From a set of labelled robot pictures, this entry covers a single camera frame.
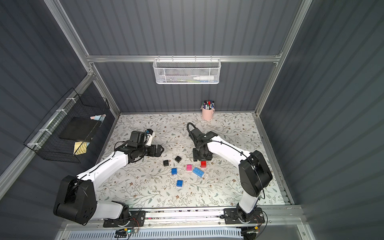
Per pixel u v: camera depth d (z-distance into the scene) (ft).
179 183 2.73
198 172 2.90
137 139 2.24
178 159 3.07
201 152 2.37
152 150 2.57
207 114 3.72
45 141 2.04
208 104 3.55
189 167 2.95
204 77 2.92
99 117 2.68
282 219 2.42
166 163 3.00
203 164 2.92
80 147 2.00
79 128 2.51
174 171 2.91
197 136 2.27
